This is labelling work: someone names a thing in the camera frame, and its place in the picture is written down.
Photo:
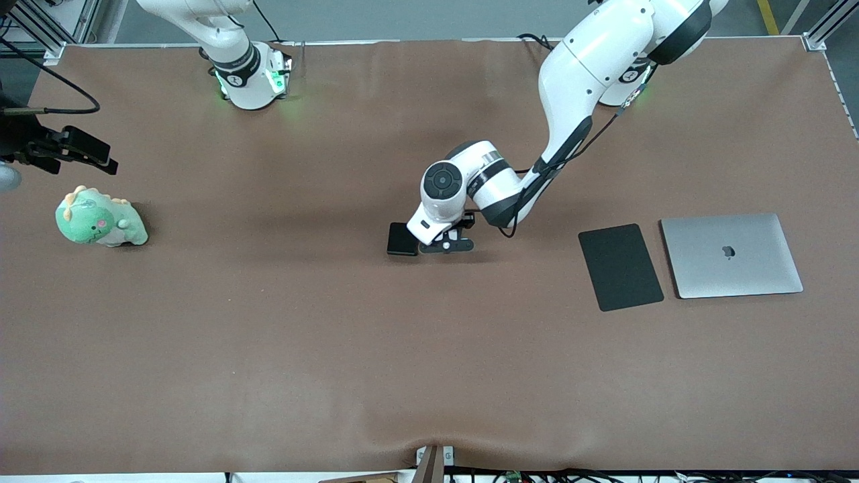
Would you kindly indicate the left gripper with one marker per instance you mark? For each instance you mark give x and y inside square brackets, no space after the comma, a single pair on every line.
[468,222]

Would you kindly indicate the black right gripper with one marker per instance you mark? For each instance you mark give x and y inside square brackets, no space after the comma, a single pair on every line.
[20,137]

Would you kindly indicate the dark teal square box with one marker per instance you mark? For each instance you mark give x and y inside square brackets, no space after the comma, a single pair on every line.
[400,239]

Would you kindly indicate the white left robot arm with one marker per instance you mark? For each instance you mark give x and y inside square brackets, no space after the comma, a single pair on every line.
[584,67]

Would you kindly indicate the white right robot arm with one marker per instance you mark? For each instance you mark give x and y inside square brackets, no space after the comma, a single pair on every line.
[235,54]

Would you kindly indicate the green dinosaur plush toy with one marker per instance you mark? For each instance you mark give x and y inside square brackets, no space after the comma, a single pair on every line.
[94,220]

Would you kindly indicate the brown table cover cloth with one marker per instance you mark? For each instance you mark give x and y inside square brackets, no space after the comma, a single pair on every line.
[268,335]

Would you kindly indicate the silver closed laptop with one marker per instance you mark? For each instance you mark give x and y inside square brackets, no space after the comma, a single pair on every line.
[731,255]

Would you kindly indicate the aluminium frame profile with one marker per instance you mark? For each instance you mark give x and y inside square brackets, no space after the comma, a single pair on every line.
[50,30]
[829,23]

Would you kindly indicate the metal table edge bracket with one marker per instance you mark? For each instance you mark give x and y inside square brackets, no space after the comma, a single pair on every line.
[435,463]

